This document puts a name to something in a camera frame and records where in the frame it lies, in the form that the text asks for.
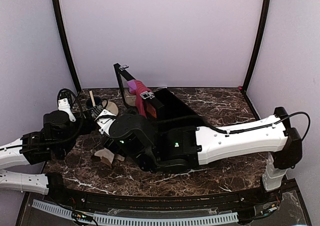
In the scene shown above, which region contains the cream brown sock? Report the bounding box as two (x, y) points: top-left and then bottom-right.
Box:
(90, 148), (125, 168)

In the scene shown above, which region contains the black display box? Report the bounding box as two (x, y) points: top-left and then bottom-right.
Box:
(113, 63), (207, 131)

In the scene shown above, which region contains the magenta purple sock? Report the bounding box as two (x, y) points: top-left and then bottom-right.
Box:
(126, 78), (154, 118)

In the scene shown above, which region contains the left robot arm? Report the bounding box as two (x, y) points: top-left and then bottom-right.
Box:
(0, 110), (96, 204)

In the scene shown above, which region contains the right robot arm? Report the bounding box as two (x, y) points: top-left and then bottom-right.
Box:
(96, 107), (304, 203)

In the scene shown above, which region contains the dark blue mug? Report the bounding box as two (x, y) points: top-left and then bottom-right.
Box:
(85, 96), (102, 110)

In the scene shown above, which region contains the beige ceramic saucer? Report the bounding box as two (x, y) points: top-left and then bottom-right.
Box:
(102, 99), (119, 116)

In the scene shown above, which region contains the wooden stir stick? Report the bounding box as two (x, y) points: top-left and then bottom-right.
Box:
(89, 90), (96, 107)

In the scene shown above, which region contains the green circuit board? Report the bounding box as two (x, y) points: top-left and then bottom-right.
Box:
(71, 211), (93, 222)

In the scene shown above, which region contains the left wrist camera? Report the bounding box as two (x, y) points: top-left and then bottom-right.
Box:
(57, 89), (76, 123)

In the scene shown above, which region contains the white cable duct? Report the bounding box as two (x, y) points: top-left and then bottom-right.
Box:
(31, 199), (239, 226)

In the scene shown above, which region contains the left black frame post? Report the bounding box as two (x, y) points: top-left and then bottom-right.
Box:
(51, 0), (82, 93)

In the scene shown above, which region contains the black frame post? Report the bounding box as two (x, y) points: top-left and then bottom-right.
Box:
(51, 0), (82, 93)
(242, 0), (271, 92)

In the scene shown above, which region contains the black front rail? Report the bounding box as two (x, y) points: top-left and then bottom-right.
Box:
(45, 172), (282, 212)

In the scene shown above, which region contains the right black frame post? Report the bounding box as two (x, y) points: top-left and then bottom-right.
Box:
(242, 0), (271, 92)

